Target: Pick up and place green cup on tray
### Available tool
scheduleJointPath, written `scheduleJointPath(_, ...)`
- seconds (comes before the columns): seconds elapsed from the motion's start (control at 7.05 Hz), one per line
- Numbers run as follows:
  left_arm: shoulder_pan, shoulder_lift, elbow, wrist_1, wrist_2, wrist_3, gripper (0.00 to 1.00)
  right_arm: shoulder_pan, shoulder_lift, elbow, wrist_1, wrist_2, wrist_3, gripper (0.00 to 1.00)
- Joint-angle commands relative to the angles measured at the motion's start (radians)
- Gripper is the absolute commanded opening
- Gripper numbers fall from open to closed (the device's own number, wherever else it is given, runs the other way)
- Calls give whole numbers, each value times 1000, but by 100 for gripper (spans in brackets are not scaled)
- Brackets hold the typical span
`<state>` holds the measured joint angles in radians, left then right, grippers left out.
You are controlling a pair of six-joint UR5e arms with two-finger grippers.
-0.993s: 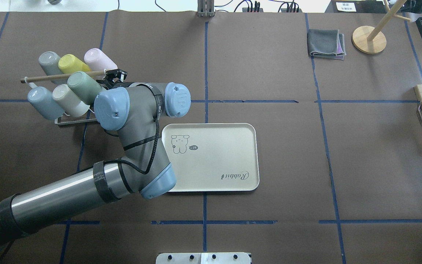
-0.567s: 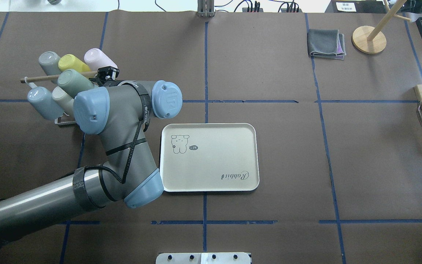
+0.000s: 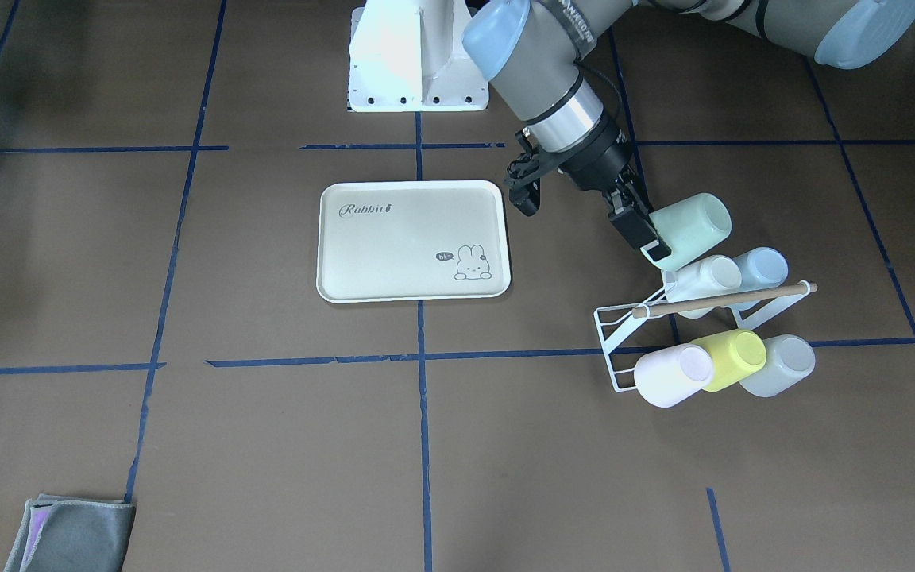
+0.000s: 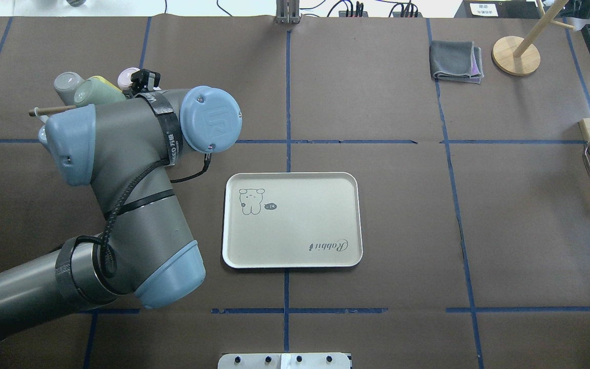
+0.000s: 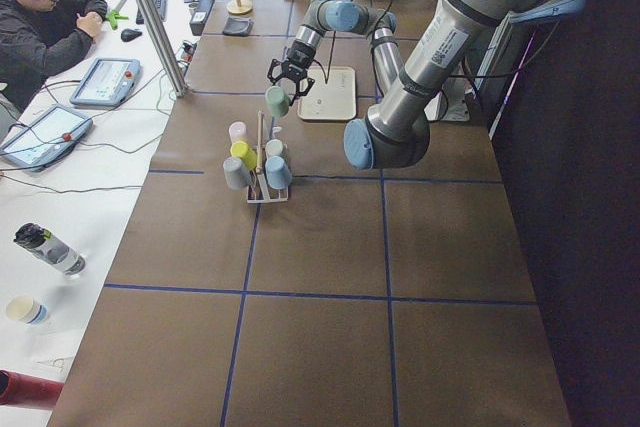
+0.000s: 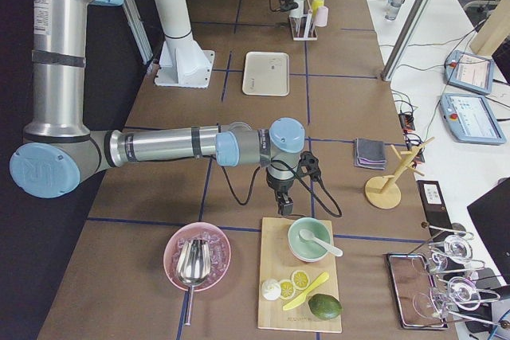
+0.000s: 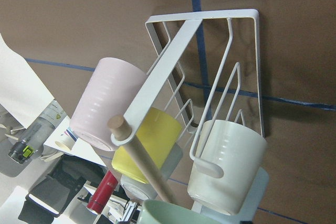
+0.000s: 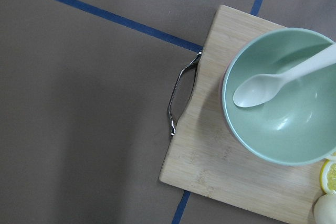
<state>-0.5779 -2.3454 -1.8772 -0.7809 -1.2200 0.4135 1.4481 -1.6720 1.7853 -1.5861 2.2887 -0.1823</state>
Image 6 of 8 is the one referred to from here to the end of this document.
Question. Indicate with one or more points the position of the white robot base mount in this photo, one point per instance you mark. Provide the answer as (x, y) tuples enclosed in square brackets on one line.
[(182, 62)]

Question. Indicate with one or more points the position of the white garlic bulb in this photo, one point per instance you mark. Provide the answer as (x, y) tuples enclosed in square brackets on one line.
[(271, 289)]

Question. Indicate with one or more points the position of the bamboo cutting board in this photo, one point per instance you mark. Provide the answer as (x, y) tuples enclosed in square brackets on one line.
[(279, 261)]

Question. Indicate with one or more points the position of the teach pendant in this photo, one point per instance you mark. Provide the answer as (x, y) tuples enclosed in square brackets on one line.
[(470, 119), (470, 72)]

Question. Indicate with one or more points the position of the metal ice scoop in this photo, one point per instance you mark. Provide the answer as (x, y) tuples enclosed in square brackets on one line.
[(193, 268)]

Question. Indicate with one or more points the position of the green avocado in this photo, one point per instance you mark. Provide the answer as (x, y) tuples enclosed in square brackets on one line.
[(325, 307)]

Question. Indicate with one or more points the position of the yellow cup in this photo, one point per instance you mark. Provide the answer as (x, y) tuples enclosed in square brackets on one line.
[(316, 4)]

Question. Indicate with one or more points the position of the lemon slice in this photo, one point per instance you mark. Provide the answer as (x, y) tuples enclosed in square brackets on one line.
[(301, 279), (287, 289)]

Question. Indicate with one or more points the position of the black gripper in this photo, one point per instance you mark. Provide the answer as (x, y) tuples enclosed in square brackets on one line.
[(279, 187), (285, 0)]

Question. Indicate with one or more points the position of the cream rabbit tray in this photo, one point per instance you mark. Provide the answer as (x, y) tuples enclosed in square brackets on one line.
[(266, 74)]

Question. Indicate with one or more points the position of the wine glass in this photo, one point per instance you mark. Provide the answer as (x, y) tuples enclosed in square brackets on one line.
[(458, 294), (452, 255)]

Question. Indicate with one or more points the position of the far teach pendant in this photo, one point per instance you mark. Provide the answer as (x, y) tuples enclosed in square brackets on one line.
[(470, 72)]

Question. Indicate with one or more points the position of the wooden mug tree stand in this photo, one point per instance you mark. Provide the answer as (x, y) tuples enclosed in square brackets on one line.
[(382, 191)]

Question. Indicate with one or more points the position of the pink cup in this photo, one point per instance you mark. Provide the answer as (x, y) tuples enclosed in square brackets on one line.
[(321, 17)]

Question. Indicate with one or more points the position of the white wire cup rack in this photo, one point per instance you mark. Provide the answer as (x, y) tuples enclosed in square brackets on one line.
[(303, 30)]

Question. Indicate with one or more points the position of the white spoon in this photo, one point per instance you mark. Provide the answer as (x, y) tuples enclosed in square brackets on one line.
[(308, 235)]

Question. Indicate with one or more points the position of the near teach pendant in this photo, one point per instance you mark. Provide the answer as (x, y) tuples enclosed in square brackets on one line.
[(470, 119)]

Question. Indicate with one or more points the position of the aluminium frame post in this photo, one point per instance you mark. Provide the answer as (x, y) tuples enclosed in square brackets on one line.
[(404, 37)]

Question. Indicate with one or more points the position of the grey folded cloth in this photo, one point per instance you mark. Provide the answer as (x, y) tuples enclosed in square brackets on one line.
[(369, 154)]

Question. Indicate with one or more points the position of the yellow plastic knife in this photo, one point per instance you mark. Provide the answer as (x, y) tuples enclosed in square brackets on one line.
[(300, 299)]

